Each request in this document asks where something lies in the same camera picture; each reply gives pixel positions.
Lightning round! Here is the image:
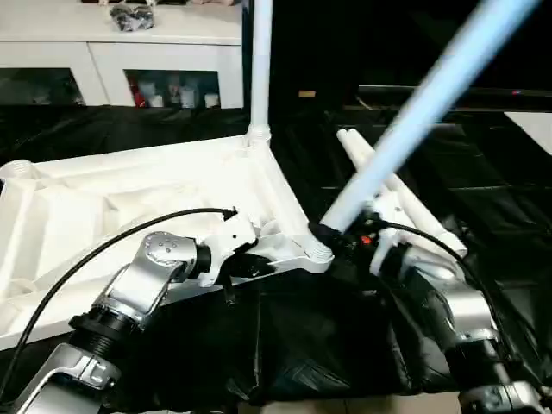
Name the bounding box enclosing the white flat board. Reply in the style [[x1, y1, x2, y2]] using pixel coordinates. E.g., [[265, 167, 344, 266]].
[[503, 110, 552, 156]]

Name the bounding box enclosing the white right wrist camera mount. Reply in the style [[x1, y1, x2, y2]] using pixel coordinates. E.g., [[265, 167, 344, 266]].
[[366, 189, 415, 277]]

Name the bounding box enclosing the grey glossy object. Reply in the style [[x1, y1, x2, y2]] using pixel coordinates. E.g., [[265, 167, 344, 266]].
[[110, 3, 155, 34]]

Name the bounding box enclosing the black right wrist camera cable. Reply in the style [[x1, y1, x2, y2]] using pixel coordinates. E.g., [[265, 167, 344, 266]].
[[379, 219, 510, 363]]

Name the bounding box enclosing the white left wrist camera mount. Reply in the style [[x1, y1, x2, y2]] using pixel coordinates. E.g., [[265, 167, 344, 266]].
[[200, 210, 260, 289]]

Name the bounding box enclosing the black work mat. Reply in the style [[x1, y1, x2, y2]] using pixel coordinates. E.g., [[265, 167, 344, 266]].
[[0, 103, 552, 406]]

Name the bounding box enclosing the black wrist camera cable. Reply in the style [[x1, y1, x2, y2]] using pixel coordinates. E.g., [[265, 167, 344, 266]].
[[0, 206, 238, 376], [379, 219, 510, 363]]

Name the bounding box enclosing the black left wrist camera cable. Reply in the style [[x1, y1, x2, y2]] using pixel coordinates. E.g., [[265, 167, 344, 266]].
[[0, 206, 238, 376]]

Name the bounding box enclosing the white glass-door cabinet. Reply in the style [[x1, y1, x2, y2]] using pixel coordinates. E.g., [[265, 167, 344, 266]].
[[0, 0, 245, 110]]

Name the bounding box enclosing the black metal rail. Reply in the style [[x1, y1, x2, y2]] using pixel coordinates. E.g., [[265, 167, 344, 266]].
[[357, 85, 552, 113]]

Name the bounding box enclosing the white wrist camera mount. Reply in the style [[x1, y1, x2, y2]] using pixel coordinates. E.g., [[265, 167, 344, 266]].
[[366, 189, 415, 277], [200, 210, 260, 289]]

